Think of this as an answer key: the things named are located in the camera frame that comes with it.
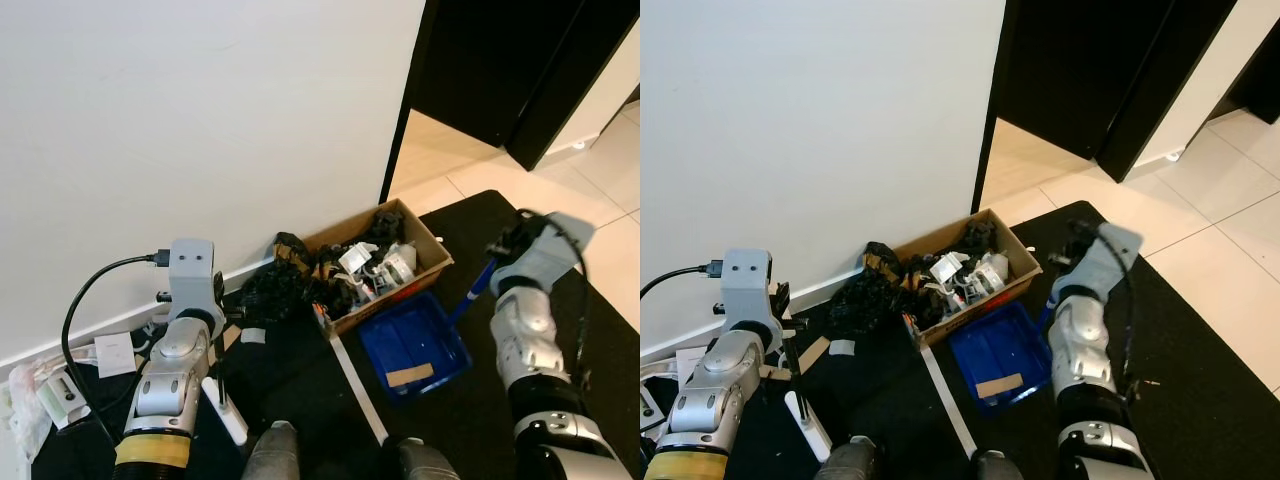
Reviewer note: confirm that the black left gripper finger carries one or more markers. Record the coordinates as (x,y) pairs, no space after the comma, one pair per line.
(796,325)
(781,295)
(236,315)
(219,283)

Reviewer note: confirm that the blue plastic dustpan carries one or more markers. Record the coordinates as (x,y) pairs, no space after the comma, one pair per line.
(420,340)
(1000,350)

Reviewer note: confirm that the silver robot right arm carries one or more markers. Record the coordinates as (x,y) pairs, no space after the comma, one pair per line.
(525,340)
(1078,350)

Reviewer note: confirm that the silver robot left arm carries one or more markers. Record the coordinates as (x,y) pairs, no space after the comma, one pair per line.
(715,395)
(175,380)

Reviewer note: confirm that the long white floor strip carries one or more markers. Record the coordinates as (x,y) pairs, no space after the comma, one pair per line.
(358,390)
(948,400)

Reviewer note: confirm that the black floor mat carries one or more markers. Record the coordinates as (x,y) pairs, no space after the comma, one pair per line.
(1200,400)
(460,420)

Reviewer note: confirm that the small white label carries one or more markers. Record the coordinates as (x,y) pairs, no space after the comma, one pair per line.
(843,348)
(253,335)

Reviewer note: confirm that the brown cardboard box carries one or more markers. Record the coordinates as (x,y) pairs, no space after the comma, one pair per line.
(1018,270)
(425,262)

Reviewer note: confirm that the black plastic bag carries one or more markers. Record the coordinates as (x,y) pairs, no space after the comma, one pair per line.
(868,295)
(275,285)

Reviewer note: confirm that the white paper sheet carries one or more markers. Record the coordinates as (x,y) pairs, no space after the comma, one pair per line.
(116,354)
(693,365)

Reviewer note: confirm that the flat light wood piece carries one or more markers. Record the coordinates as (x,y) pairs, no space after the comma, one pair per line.
(410,376)
(999,386)

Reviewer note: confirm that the grey robot left leg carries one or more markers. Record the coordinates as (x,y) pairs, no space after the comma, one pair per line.
(272,455)
(848,462)

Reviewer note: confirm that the grey robot leg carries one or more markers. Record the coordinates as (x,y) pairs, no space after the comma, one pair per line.
(428,462)
(272,455)
(848,462)
(998,467)

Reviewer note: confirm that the black door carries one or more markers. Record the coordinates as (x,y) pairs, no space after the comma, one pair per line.
(500,70)
(1090,70)

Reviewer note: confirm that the grey robot right leg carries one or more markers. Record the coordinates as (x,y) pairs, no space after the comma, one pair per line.
(998,467)
(428,462)

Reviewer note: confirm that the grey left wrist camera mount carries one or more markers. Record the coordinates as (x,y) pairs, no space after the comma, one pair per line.
(747,288)
(193,275)

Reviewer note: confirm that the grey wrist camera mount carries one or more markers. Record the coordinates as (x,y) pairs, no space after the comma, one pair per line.
(555,250)
(1108,258)
(747,288)
(193,275)

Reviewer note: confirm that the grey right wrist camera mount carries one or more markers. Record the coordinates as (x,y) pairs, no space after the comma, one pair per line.
(555,250)
(1108,258)

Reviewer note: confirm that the black door frame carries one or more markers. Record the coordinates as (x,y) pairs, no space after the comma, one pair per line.
(990,110)
(405,100)

